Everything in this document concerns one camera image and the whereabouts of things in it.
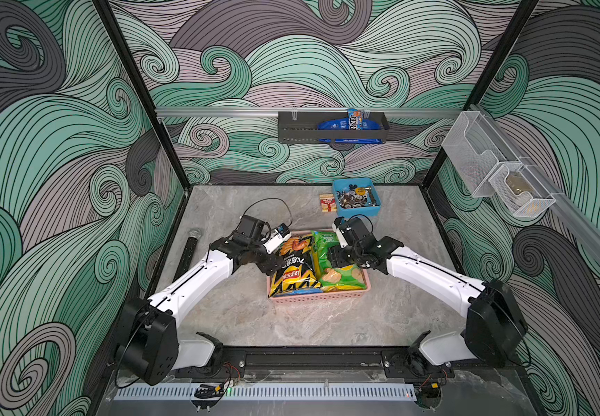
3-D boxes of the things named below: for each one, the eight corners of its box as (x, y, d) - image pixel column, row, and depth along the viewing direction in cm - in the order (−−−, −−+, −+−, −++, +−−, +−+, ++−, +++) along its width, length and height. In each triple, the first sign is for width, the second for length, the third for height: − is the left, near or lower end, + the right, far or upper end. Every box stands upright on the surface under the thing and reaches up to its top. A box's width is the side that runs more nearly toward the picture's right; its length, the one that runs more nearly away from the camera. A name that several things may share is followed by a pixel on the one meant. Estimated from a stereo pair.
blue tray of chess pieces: (337, 217, 111) (338, 212, 108) (332, 183, 125) (333, 178, 122) (382, 217, 111) (384, 212, 108) (372, 183, 125) (374, 178, 122)
